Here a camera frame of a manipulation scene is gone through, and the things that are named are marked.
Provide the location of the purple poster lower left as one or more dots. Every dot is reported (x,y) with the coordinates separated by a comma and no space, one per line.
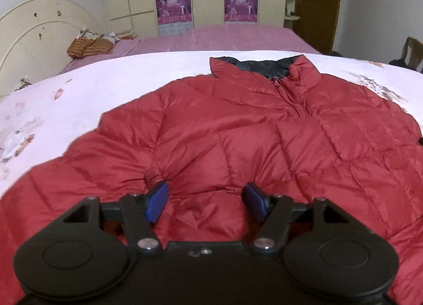
(173,11)

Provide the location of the brown wooden door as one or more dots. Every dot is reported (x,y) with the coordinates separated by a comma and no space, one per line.
(318,22)

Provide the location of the red puffer jacket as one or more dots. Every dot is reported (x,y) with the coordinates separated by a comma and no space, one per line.
(303,135)

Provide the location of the cream wooden headboard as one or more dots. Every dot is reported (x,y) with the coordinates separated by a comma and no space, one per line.
(35,36)

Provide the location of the purple poster lower right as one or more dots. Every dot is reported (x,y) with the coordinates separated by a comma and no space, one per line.
(241,11)

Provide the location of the pink bed sheet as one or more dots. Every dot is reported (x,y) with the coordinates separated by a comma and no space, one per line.
(227,37)

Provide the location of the wooden chair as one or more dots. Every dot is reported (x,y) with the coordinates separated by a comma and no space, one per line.
(411,54)

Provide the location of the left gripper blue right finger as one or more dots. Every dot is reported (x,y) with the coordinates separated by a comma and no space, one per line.
(274,216)

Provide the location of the purple poster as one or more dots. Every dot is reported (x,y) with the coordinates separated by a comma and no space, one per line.
(241,11)
(173,11)

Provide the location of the white floral bed cover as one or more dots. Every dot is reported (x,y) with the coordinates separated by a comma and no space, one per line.
(39,122)

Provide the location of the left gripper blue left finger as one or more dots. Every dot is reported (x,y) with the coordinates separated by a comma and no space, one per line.
(139,213)

